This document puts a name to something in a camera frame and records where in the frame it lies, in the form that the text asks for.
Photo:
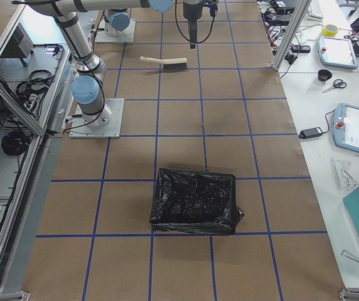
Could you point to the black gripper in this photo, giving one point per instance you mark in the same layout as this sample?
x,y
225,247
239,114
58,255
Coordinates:
x,y
191,12

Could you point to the white hand brush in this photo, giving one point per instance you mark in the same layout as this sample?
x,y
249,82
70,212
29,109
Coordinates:
x,y
170,64

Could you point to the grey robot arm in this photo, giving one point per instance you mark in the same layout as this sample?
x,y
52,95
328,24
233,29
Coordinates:
x,y
87,89
119,20

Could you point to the yellow tape roll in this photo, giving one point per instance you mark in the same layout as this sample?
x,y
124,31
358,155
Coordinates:
x,y
330,30

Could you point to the black small bowl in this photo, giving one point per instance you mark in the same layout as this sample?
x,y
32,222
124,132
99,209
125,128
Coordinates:
x,y
324,75

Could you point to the upper teach pendant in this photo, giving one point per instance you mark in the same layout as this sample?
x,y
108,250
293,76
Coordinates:
x,y
336,52

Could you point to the teach pendant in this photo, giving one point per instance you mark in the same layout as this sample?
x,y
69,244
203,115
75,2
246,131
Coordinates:
x,y
346,127
336,52

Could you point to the black power brick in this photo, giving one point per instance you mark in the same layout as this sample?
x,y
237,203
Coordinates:
x,y
311,133

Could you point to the grey control box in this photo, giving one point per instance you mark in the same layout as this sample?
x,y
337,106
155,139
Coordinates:
x,y
19,46

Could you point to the lower teach pendant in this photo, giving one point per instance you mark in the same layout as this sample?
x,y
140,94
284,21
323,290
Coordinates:
x,y
346,127

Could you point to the clear plastic bag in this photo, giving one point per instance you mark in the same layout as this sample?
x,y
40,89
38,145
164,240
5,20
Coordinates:
x,y
344,180

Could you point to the metal hex key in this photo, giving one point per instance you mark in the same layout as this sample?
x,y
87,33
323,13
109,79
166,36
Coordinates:
x,y
350,255

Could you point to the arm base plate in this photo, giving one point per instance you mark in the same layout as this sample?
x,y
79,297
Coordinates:
x,y
108,124
113,36

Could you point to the aluminium frame post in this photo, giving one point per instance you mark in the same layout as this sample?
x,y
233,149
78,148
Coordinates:
x,y
296,19

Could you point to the black handled scissors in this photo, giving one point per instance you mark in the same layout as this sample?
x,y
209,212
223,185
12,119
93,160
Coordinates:
x,y
338,83

